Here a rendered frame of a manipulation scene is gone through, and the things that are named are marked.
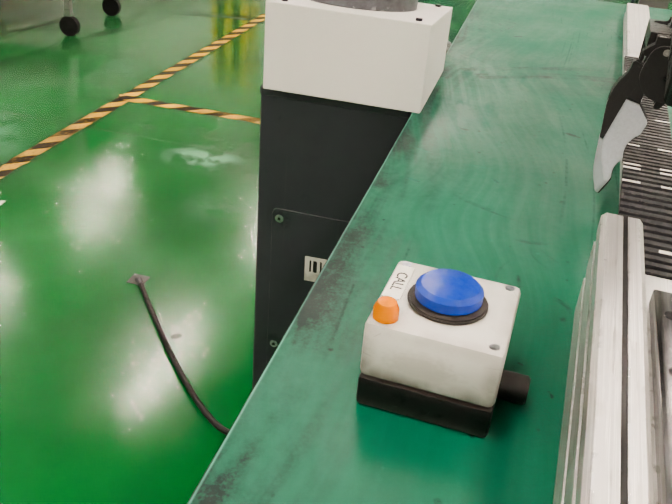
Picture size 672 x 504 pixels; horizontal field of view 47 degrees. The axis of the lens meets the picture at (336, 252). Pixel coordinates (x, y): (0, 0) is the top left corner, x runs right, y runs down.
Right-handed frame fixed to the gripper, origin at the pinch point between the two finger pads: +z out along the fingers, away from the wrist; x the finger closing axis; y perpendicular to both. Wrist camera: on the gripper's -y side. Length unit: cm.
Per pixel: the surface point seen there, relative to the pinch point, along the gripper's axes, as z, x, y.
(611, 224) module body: -5.5, 4.3, -20.3
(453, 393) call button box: 0.3, 11.3, -34.6
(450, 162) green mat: 3.1, 19.0, 5.8
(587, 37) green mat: 3, 8, 75
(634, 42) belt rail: 0, 1, 62
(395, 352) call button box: -1.5, 14.9, -34.6
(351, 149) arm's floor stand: 9.8, 33.8, 20.1
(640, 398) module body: -5.5, 2.7, -38.6
